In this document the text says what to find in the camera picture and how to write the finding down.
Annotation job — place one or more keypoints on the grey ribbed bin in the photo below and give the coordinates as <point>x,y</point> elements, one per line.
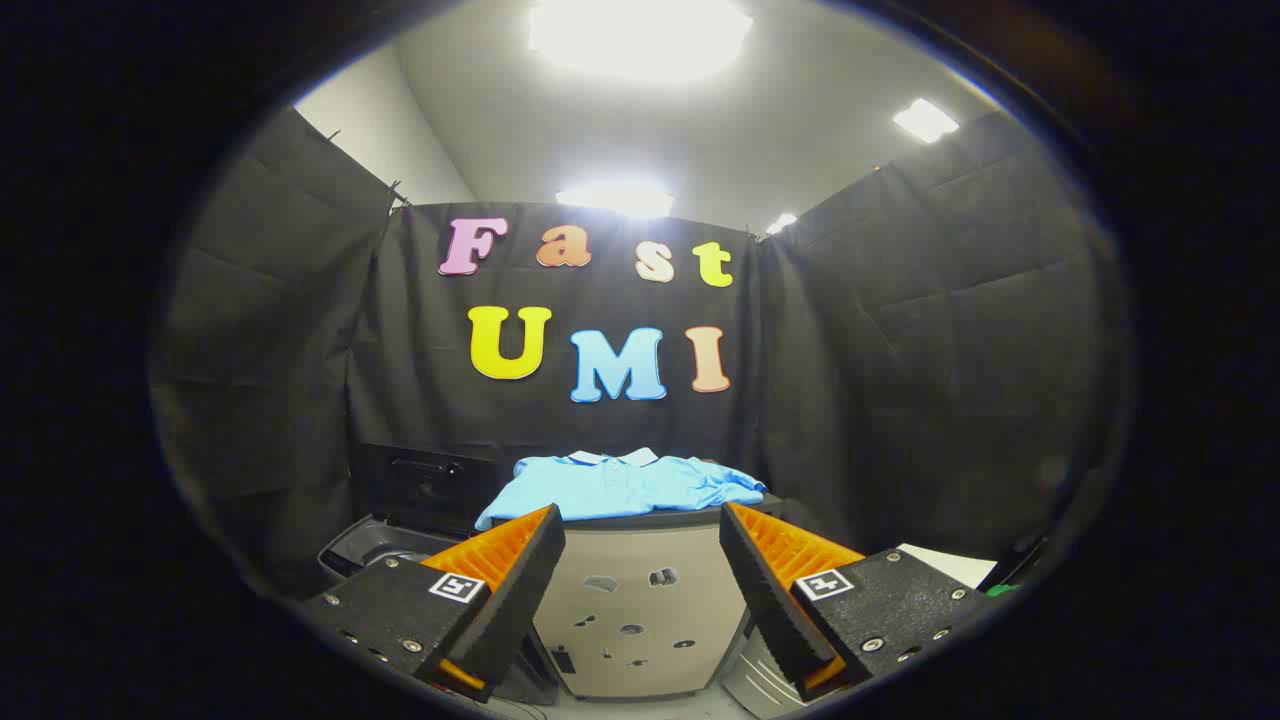
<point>755,685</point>

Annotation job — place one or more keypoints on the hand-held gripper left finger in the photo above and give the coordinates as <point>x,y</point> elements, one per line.
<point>520,590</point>

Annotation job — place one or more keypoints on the light blue polo shirt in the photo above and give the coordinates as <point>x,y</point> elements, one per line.
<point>620,485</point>

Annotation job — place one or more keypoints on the grey washing machine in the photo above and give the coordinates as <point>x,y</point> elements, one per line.
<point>365,545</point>

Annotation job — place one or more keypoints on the black backdrop cloth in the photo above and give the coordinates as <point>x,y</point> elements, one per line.
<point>880,350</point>

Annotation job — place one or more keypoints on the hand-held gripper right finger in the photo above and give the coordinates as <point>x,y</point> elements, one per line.
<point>765,590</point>

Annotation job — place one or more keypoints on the large ceiling light panel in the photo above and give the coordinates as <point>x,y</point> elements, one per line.
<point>640,35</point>

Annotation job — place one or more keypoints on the white paper sheet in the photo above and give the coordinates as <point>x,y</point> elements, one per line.
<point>950,565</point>

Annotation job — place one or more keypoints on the grey cabinet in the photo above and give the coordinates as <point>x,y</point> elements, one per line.
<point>640,610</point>

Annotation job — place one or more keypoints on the dark washing machine lid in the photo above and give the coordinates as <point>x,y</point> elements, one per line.
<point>430,490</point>

